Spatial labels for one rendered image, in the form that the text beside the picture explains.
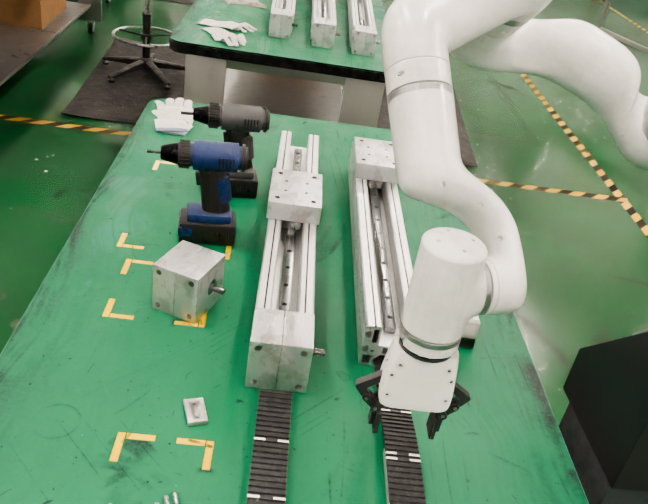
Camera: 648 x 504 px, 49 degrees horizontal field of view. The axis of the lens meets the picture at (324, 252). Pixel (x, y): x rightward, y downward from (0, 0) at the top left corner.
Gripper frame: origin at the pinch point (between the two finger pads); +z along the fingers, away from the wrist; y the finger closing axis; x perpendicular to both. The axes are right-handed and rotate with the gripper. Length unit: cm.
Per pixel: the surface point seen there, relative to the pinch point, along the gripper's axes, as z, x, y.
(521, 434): 6.1, 6.9, 21.4
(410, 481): 2.6, -8.4, 0.8
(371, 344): 1.6, 19.5, -3.5
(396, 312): 1.6, 29.9, 1.8
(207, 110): -14, 75, -41
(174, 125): 5, 109, -54
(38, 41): 62, 341, -174
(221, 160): -13, 53, -35
